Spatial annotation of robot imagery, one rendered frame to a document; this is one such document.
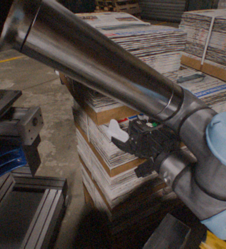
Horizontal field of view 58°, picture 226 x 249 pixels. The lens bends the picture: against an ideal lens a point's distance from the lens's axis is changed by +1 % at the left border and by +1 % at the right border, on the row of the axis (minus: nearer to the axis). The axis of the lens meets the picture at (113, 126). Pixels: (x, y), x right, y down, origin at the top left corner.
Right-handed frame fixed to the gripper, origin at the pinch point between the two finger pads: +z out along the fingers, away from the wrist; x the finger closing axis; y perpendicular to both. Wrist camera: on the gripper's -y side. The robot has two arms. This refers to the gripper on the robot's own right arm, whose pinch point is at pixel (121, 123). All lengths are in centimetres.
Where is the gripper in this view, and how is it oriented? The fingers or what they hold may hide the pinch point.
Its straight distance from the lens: 58.0
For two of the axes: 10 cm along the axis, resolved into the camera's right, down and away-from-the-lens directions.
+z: -4.8, -5.1, 7.2
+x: -8.8, 2.7, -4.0
